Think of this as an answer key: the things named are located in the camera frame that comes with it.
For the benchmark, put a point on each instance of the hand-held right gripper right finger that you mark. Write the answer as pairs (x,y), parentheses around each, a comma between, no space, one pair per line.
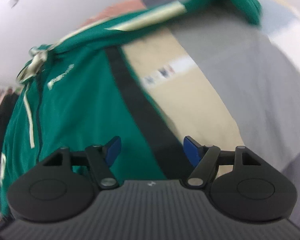
(192,150)

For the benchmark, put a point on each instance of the patchwork bed blanket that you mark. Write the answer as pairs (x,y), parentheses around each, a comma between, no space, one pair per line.
(227,92)

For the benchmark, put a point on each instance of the black jacket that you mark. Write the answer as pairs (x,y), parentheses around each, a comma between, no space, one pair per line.
(0,135)

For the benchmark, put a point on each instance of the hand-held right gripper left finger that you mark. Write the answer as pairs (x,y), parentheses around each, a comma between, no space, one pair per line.
(113,150)

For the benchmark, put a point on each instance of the green hoodie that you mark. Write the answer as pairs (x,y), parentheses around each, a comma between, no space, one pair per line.
(85,110)

